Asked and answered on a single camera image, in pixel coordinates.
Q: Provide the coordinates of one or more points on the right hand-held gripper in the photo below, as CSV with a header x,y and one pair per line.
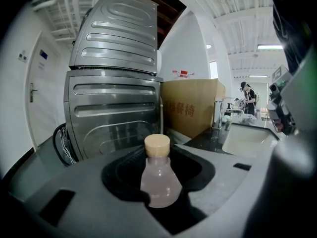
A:
x,y
281,113

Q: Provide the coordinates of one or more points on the round ceiling light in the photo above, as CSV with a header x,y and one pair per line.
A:
x,y
208,46

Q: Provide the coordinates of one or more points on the wall switch panel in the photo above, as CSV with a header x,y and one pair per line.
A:
x,y
22,56

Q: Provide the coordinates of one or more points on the large cardboard box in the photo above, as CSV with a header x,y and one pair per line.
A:
x,y
188,108

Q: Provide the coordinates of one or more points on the chrome faucet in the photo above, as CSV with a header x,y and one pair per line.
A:
x,y
218,113

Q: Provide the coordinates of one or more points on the black marble vanity table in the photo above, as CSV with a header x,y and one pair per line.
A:
x,y
210,140

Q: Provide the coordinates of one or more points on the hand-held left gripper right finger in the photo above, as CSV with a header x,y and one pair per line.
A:
x,y
223,182

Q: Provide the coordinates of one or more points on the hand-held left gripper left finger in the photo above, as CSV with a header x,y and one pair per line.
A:
x,y
86,199

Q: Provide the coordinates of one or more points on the white door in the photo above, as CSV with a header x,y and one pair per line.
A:
x,y
44,95

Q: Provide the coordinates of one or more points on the white rounded canister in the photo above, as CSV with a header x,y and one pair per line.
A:
x,y
160,62

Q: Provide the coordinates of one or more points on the rectangular ceiling light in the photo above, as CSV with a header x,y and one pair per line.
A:
x,y
270,46
258,76

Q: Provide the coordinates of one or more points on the small pink bottle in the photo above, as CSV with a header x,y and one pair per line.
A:
x,y
158,182

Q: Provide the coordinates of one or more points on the grey tumble dryer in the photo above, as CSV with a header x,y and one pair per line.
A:
x,y
119,33

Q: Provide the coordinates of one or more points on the white sink basin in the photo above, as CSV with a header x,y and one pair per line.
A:
x,y
247,139

